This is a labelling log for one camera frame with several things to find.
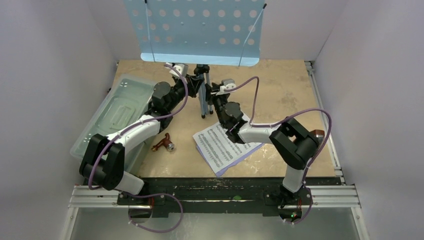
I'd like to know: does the light blue music stand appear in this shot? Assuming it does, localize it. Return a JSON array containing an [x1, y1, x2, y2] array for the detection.
[[123, 0, 268, 119]]

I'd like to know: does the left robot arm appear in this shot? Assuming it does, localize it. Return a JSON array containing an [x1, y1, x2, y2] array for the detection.
[[79, 74, 205, 205]]

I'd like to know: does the brown metronome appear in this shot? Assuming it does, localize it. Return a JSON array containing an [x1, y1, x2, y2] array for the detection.
[[311, 129, 325, 140]]

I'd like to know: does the purple cable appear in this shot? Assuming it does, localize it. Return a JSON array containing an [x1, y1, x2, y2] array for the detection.
[[87, 63, 190, 234], [225, 76, 333, 226]]

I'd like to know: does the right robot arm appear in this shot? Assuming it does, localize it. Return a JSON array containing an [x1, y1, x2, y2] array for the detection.
[[205, 83, 325, 204]]

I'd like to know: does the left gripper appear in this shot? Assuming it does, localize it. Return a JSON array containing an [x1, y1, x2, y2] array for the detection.
[[166, 74, 204, 113]]

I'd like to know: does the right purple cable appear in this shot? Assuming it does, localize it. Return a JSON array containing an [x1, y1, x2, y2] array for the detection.
[[225, 76, 333, 226]]

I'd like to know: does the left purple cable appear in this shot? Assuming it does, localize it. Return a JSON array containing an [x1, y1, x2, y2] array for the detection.
[[87, 63, 190, 234]]

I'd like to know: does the clear plastic storage bin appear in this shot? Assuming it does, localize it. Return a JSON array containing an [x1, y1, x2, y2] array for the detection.
[[70, 74, 156, 175]]

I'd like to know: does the brown capo clamp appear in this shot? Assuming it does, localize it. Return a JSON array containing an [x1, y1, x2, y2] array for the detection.
[[151, 132, 176, 152]]

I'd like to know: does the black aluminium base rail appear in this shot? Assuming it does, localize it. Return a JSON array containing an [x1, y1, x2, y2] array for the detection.
[[69, 177, 360, 220]]

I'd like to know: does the purple paper sheet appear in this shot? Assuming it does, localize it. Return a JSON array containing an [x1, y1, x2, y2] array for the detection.
[[196, 143, 264, 177]]

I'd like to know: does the white sheet music page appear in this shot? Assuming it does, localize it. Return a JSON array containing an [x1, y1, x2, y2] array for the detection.
[[193, 122, 243, 154]]

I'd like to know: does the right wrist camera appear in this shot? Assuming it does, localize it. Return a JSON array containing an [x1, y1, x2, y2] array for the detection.
[[211, 78, 237, 95]]

